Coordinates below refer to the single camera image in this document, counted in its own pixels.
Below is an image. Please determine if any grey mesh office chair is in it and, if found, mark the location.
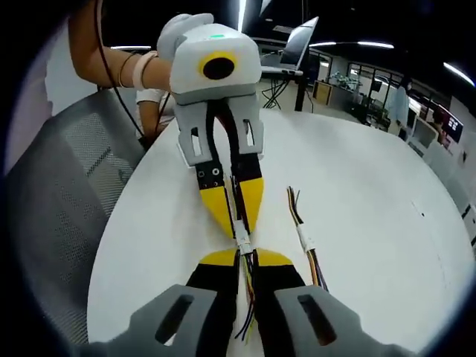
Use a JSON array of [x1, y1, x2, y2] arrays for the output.
[[5, 91, 148, 345]]

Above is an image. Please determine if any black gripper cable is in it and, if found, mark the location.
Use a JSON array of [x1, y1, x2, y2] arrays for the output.
[[94, 0, 147, 139]]

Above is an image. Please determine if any brown cabinet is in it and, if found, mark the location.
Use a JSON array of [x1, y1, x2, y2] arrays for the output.
[[312, 80, 338, 102]]

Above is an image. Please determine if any bundle of hanging cables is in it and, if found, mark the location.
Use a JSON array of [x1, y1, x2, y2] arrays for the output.
[[262, 80, 288, 111]]

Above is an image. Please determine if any open silver laptop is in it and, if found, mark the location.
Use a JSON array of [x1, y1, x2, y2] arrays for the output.
[[260, 15, 320, 75]]

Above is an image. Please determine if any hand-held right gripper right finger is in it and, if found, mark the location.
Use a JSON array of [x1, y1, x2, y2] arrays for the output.
[[254, 248, 408, 357]]

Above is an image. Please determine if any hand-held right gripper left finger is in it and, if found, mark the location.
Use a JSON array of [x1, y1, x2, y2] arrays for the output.
[[87, 248, 241, 357]]

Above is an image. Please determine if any pale pink wristband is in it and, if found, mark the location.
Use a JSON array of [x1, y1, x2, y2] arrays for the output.
[[133, 51, 159, 90]]

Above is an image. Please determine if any person's pale clothing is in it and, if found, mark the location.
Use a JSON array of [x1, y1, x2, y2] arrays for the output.
[[5, 22, 101, 176]]

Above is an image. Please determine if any white office chair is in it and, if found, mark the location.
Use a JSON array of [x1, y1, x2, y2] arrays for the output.
[[407, 118, 437, 150]]

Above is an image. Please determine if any person's left hand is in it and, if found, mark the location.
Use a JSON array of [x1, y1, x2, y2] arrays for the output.
[[155, 13, 216, 62]]

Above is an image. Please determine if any dark computer monitor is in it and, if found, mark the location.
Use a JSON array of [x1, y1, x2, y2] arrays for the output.
[[444, 115, 466, 144]]

